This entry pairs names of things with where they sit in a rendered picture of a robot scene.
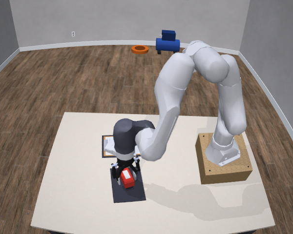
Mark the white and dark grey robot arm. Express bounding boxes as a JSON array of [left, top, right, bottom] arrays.
[[105, 40, 247, 167]]

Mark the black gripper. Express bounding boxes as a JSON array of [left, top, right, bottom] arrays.
[[111, 156, 140, 185]]

